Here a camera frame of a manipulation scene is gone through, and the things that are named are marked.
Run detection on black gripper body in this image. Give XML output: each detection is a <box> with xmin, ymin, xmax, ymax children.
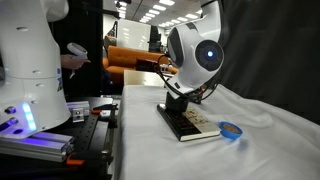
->
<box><xmin>181</xmin><ymin>88</ymin><xmax>204</xmax><ymax>104</ymax></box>

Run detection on white handheld controller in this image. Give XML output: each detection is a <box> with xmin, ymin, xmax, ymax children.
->
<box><xmin>66</xmin><ymin>42</ymin><xmax>89</xmax><ymax>62</ymax></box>

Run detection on book with colourful cover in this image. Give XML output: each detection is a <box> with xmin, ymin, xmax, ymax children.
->
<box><xmin>156</xmin><ymin>103</ymin><xmax>222</xmax><ymax>142</ymax></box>

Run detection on person's hand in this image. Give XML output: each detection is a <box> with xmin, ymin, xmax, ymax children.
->
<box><xmin>60</xmin><ymin>54</ymin><xmax>91</xmax><ymax>71</ymax></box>

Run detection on small blue bowl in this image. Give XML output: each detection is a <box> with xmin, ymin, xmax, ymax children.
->
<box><xmin>218</xmin><ymin>121</ymin><xmax>244</xmax><ymax>140</ymax></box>

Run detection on dark box on sofa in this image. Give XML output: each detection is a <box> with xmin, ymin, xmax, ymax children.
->
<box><xmin>135</xmin><ymin>57</ymin><xmax>160</xmax><ymax>73</ymax></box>

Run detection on white table cloth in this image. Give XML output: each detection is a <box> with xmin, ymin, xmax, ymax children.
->
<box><xmin>114</xmin><ymin>83</ymin><xmax>320</xmax><ymax>180</ymax></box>

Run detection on orange sofa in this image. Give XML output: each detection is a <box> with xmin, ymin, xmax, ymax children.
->
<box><xmin>102</xmin><ymin>45</ymin><xmax>179</xmax><ymax>85</ymax></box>

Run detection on black curtain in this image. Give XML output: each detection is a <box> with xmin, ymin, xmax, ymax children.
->
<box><xmin>213</xmin><ymin>0</ymin><xmax>320</xmax><ymax>125</ymax></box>

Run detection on white projection board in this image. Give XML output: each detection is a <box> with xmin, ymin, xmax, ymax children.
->
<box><xmin>117</xmin><ymin>18</ymin><xmax>152</xmax><ymax>52</ymax></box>

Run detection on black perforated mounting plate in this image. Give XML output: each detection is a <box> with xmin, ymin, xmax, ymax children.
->
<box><xmin>0</xmin><ymin>95</ymin><xmax>120</xmax><ymax>180</ymax></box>

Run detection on aluminium extrusion rails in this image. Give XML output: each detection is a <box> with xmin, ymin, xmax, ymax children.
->
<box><xmin>0</xmin><ymin>130</ymin><xmax>76</xmax><ymax>164</ymax></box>

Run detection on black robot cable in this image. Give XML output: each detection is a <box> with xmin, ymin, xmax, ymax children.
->
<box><xmin>156</xmin><ymin>54</ymin><xmax>189</xmax><ymax>100</ymax></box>

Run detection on black clamp orange handle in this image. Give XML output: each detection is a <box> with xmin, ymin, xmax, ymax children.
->
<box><xmin>90</xmin><ymin>103</ymin><xmax>120</xmax><ymax>130</ymax></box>
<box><xmin>65</xmin><ymin>150</ymin><xmax>115</xmax><ymax>168</ymax></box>

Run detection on small aluminium bracket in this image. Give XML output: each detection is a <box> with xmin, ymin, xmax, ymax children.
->
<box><xmin>66</xmin><ymin>100</ymin><xmax>91</xmax><ymax>124</ymax></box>

